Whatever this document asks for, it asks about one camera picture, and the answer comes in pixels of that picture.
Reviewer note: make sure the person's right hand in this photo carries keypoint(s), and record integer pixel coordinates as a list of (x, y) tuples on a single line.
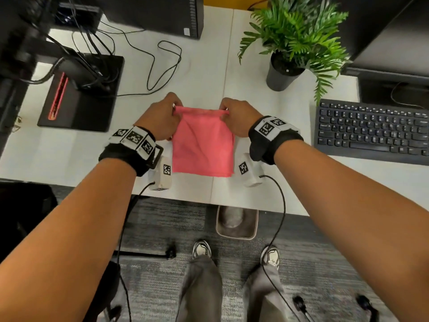
[(241, 117)]

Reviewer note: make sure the person's left forearm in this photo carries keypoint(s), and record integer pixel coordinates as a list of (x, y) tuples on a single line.
[(67, 238)]

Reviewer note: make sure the small black box device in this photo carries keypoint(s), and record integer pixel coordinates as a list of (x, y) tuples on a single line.
[(78, 16)]

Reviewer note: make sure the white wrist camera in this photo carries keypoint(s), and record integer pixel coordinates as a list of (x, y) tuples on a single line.
[(249, 170), (163, 176)]

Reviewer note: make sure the black office chair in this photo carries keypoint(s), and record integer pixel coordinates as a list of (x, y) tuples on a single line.
[(23, 214)]

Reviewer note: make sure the yellow partition panel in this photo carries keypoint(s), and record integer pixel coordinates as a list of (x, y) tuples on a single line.
[(231, 1)]

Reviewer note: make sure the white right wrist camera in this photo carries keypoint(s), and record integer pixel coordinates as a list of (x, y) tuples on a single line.
[(249, 170)]

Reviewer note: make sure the person's right fingers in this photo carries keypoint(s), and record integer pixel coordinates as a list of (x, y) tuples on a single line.
[(226, 104)]

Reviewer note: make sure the person's right grey trouser leg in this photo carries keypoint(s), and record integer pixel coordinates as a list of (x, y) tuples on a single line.
[(263, 298)]

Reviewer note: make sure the black monitor with plain stand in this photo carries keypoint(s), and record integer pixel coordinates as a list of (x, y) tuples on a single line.
[(392, 33)]

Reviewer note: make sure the black stand base red slot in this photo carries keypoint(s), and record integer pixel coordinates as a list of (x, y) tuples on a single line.
[(83, 107)]

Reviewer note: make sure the black wristband with markers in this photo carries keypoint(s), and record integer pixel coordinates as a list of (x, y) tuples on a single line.
[(125, 152), (268, 140)]

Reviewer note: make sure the pink cloth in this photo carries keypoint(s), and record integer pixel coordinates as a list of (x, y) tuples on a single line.
[(202, 144)]

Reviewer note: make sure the black computer tower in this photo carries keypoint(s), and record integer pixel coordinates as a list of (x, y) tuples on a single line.
[(157, 13)]

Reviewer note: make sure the black plant pot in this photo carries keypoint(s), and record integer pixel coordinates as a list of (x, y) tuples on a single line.
[(280, 77)]

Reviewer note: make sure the black right wristband with markers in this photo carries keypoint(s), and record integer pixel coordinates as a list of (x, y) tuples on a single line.
[(268, 140)]

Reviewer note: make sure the person's right forearm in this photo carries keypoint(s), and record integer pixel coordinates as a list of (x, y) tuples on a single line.
[(355, 217)]

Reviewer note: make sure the black monitor stand base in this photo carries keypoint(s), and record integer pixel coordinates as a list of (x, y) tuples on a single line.
[(378, 92)]

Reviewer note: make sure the black chair base with casters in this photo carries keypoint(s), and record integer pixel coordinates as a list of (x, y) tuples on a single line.
[(147, 254)]

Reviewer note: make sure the person's shoe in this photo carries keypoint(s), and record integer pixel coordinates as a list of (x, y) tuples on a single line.
[(270, 256), (201, 248)]

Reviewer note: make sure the person's left grey trouser leg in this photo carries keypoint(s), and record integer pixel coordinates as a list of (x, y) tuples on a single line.
[(201, 291)]

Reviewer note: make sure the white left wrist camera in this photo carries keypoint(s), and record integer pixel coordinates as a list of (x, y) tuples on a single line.
[(163, 176)]

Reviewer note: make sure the black left wristband with markers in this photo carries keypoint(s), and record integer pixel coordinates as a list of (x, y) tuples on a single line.
[(125, 152)]

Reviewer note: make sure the person's left fingers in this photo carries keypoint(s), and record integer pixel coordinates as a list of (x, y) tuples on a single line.
[(174, 99)]

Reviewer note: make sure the grey waste bin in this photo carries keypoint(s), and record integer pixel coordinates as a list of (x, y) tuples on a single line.
[(237, 221)]

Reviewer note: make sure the green fern plant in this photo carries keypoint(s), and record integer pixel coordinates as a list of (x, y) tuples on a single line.
[(301, 30)]

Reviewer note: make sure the person's left hand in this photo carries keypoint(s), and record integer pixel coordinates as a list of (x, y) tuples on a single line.
[(157, 119)]

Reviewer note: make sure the black keyboard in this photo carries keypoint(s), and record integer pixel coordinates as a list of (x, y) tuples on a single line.
[(372, 132)]

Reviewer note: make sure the person's right shoe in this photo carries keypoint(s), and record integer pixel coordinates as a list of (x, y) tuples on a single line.
[(270, 256)]

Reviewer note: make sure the person's left shoe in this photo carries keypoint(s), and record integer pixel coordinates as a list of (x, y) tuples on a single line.
[(201, 248)]

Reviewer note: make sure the person's grey trouser leg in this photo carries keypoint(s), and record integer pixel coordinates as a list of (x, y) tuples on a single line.
[(201, 291), (263, 298)]

